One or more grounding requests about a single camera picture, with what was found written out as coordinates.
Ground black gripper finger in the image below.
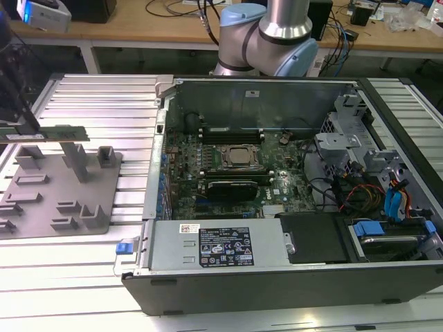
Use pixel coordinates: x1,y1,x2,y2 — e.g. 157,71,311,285
6,65,41,140

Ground green RAM stick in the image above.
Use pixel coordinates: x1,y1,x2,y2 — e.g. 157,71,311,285
0,125,91,144

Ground black RAM slot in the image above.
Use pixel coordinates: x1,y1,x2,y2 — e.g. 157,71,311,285
201,134,264,141
201,131,264,137
201,127,264,133
201,138,264,146
199,167,271,175

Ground installed dark RAM stick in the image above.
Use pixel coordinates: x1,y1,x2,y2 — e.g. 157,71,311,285
203,172,273,184

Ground black box on desk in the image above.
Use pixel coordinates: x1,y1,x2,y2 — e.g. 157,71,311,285
67,0,118,24

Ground grey parts rack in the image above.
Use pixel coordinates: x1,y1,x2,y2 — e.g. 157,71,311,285
0,140,125,239

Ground wooden desk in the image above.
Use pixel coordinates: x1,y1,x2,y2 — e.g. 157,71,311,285
0,0,443,55

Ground grey case corner latch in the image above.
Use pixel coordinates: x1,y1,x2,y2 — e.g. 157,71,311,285
154,75,174,105

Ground silver power supply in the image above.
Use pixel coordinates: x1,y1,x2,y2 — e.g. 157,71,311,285
147,219,296,272

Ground metal socket cover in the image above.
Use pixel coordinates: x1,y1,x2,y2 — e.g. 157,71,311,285
220,142,261,171

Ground silver CPU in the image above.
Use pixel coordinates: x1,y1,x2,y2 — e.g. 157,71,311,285
229,148,253,165

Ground black graphics card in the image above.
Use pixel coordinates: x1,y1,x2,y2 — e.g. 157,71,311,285
206,179,259,203

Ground black power supply label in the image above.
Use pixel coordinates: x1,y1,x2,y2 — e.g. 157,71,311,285
198,226,255,268

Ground green motherboard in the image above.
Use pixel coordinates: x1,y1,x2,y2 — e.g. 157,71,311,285
164,126,318,221

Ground black open PC case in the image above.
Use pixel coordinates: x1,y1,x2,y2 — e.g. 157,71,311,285
120,74,443,317

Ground black plastic cover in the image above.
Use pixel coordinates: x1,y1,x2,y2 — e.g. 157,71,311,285
275,212,347,266

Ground metal drive cage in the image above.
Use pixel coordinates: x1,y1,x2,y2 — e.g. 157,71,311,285
314,91,410,181

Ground small black desk box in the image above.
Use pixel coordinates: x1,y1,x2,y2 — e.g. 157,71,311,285
350,2,375,27

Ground hard disk in blue carrier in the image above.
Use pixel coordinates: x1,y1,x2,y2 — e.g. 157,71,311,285
348,221,427,263

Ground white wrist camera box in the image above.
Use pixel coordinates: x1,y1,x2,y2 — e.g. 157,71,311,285
16,0,73,24

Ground black looped cable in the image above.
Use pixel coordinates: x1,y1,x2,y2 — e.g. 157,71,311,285
302,145,335,210

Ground blue hanging cable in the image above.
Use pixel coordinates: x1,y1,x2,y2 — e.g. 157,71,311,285
336,19,351,72

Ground red yellow wire bundle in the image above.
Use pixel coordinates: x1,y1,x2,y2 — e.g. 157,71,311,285
338,183,386,212

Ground blue flat wire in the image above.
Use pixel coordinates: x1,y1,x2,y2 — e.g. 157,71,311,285
383,189,399,222
392,179,411,222

